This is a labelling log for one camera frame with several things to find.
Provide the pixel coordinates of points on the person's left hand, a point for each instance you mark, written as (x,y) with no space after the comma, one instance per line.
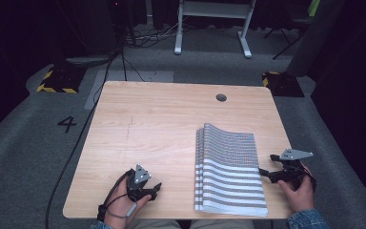
(120,206)

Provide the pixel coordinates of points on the green panel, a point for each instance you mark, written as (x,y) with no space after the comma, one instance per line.
(314,7)

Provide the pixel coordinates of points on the dark stand column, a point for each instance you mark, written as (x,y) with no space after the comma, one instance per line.
(311,47)

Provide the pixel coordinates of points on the black yellow striped stand base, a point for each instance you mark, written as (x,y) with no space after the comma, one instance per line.
(63,79)
(282,84)

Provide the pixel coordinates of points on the white desk frame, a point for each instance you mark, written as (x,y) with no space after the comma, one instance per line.
(214,9)

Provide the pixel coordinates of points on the black chair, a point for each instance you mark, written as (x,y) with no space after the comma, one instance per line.
(298,22)

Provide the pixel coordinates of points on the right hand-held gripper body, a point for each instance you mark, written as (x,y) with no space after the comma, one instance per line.
(295,154)

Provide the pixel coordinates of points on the grey white striped cloth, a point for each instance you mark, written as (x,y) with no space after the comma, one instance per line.
(232,165)
(199,149)
(197,178)

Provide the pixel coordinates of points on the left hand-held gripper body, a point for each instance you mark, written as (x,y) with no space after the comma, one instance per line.
(138,184)

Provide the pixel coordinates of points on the person's right hand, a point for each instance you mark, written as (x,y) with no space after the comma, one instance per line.
(300,197)

